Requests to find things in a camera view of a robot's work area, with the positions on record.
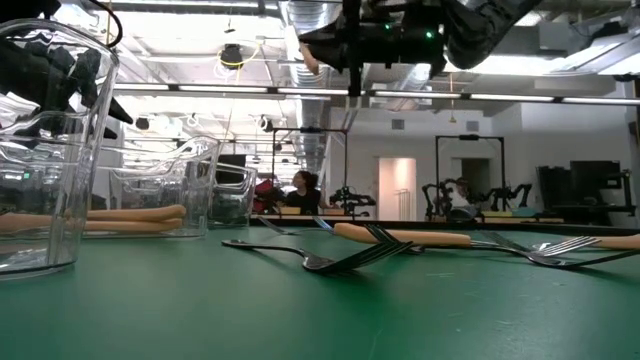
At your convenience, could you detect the background wooden table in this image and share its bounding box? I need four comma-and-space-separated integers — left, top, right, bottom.
477, 214, 566, 225

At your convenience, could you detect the red bag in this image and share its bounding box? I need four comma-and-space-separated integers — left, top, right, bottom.
253, 178, 277, 214

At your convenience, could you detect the person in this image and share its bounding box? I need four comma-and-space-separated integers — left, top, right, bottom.
284, 169, 326, 216
447, 177, 474, 221

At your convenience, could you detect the black table frame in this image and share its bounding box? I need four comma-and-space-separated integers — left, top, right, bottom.
119, 213, 640, 237

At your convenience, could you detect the green table mat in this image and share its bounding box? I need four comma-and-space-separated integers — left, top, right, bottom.
0, 219, 640, 360

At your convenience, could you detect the black metal fork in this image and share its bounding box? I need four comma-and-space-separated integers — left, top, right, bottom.
221, 238, 415, 275
363, 223, 427, 256
469, 229, 640, 270

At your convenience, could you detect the lit doorway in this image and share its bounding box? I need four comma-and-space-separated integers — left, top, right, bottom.
377, 157, 419, 222

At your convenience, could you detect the black ceiling device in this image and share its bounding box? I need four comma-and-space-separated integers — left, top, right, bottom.
219, 43, 246, 70

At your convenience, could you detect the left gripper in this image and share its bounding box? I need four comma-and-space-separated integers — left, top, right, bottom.
0, 42, 135, 140

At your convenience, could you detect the ceiling light rail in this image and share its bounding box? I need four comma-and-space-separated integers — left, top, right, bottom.
112, 81, 640, 107

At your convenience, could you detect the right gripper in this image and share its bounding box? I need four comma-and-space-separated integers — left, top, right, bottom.
299, 9, 449, 76

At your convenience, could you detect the wooden handled silver fork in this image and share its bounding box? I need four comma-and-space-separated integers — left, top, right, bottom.
0, 212, 69, 236
84, 218, 184, 234
298, 42, 321, 76
332, 222, 602, 257
84, 203, 187, 223
594, 233, 640, 251

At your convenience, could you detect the clear plastic bin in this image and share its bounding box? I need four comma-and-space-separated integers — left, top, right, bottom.
82, 135, 221, 240
0, 18, 121, 281
208, 162, 259, 229

